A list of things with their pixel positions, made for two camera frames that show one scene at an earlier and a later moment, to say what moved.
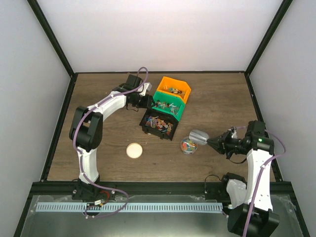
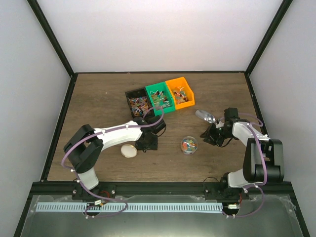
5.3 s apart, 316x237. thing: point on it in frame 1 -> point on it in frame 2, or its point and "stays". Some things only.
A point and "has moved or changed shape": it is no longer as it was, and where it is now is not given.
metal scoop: x=198 y=137 -> x=205 y=116
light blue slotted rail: x=60 y=207 stays
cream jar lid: x=134 y=150 has moved or changed shape
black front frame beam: x=156 y=188 stays
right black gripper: x=223 y=140 -> x=209 y=135
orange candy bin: x=180 y=88 has moved or changed shape
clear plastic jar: x=188 y=146 stays
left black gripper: x=147 y=102 -> x=153 y=146
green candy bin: x=169 y=104 has moved or changed shape
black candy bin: x=159 y=124 has moved or changed shape
